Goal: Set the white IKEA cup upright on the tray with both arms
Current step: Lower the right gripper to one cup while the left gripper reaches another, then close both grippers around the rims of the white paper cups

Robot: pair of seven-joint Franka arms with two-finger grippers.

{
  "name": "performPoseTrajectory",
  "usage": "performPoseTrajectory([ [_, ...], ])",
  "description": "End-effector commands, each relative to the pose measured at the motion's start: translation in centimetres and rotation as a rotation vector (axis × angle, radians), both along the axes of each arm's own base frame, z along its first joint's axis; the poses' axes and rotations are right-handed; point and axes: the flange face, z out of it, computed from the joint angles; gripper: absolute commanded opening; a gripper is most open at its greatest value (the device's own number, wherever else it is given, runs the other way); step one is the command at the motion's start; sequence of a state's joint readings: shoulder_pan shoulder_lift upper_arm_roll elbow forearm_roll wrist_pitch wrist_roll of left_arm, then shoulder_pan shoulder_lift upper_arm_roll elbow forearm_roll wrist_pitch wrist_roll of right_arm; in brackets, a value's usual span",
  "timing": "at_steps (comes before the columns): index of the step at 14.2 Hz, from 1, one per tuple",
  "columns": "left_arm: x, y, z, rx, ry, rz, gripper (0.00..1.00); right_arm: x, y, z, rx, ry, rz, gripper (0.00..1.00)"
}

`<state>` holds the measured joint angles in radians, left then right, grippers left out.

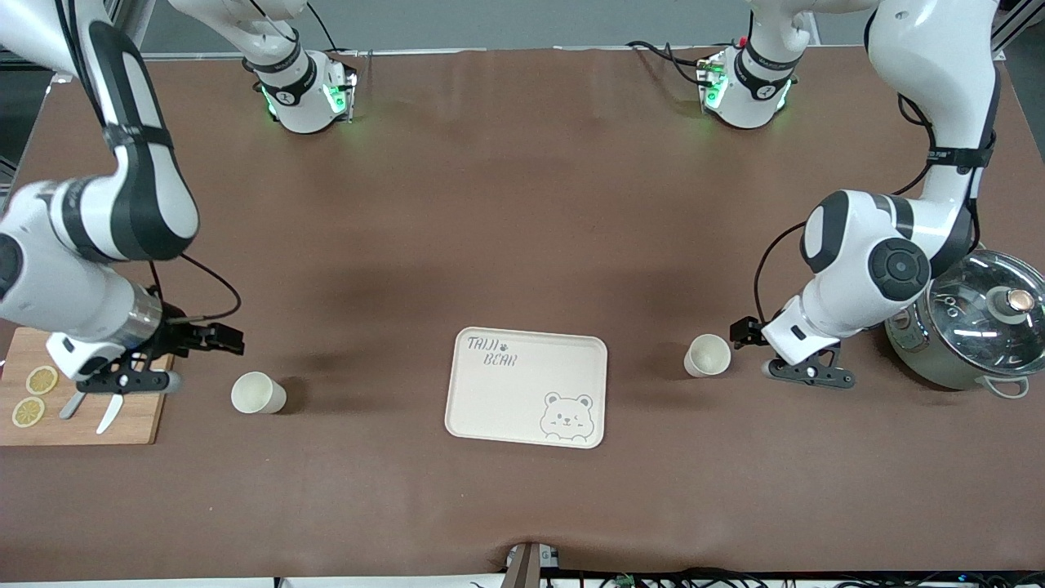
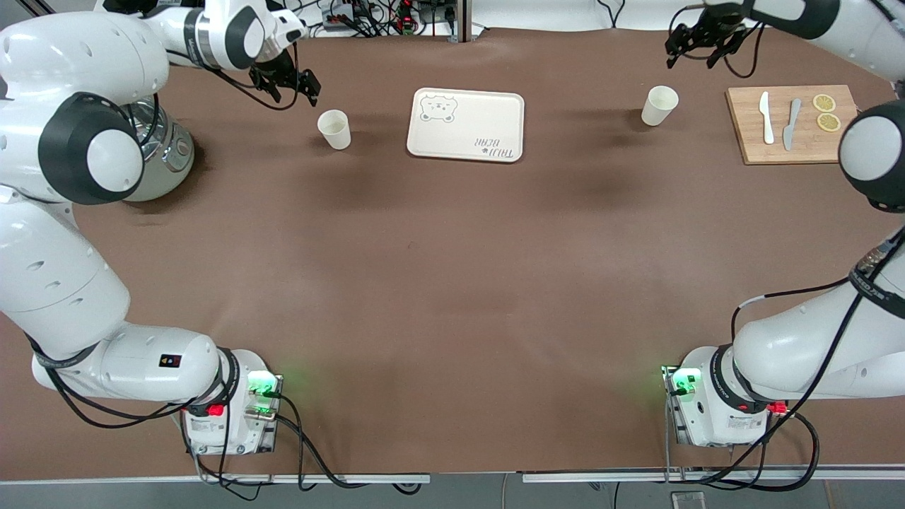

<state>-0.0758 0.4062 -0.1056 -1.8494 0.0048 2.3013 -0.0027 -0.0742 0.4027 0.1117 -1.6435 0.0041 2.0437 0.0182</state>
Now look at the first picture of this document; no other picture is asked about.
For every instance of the aluminium frame profile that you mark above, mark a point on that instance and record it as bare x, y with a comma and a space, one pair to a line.
1020, 24

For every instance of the glass pot lid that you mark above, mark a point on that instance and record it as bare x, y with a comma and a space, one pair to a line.
971, 314

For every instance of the steel pot with glass lid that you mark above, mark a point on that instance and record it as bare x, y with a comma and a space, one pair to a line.
914, 353

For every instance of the yellow lemon slice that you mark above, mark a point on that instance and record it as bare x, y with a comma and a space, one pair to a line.
28, 412
42, 380

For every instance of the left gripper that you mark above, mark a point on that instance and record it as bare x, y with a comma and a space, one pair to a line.
744, 329

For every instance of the grey table edge bracket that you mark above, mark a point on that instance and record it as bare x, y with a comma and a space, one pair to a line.
526, 567

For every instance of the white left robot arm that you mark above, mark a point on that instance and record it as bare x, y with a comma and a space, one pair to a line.
931, 73

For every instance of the cream tray with bear print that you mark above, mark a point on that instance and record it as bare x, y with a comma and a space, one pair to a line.
522, 392

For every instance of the silver table knife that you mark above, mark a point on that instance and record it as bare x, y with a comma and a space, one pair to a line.
109, 415

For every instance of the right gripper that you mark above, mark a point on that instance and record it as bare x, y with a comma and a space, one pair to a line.
178, 336

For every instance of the silver spoon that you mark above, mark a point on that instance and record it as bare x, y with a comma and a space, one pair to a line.
70, 407

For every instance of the white IKEA cup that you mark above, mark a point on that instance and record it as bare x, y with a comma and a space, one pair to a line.
706, 356
253, 394

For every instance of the wooden cutting board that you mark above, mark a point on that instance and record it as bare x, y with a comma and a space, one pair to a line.
49, 431

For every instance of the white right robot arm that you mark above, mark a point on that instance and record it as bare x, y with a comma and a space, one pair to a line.
147, 204

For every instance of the brown table mat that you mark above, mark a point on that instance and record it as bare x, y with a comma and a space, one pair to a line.
522, 204

